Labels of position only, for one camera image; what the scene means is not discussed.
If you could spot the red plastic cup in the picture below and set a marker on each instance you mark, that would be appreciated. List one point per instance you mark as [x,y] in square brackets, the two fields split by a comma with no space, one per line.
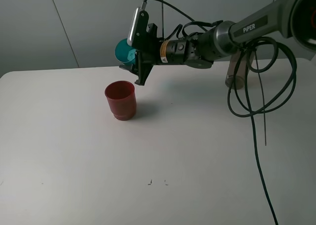
[121,99]

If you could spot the clear brownish plastic bottle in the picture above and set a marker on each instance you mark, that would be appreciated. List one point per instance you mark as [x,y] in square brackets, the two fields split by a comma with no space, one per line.
[240,75]

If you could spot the blue translucent plastic cup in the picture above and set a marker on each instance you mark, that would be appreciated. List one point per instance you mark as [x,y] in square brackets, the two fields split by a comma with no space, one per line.
[125,53]

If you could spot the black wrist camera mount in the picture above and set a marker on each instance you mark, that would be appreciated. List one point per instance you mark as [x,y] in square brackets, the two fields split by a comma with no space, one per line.
[138,30]

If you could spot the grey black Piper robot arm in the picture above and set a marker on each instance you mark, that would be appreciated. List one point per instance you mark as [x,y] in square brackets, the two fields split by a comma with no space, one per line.
[292,18]

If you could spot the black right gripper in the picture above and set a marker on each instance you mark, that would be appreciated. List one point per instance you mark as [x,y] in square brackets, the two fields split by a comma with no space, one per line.
[152,50]

